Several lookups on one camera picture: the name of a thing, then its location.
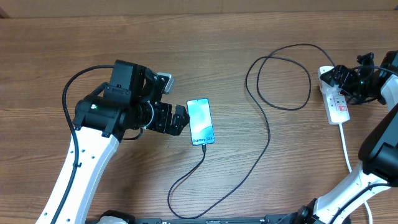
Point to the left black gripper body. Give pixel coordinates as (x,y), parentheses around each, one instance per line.
(160,121)

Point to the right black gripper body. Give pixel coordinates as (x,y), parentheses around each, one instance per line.
(361,84)

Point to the Samsung Galaxy smartphone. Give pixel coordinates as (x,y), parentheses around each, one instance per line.
(201,125)

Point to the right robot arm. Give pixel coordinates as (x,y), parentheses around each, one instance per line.
(377,167)

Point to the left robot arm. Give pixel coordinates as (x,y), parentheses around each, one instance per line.
(131,99)

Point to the white charger plug adapter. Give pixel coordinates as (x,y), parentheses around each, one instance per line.
(326,89)

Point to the white power strip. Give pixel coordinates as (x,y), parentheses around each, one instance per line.
(335,105)

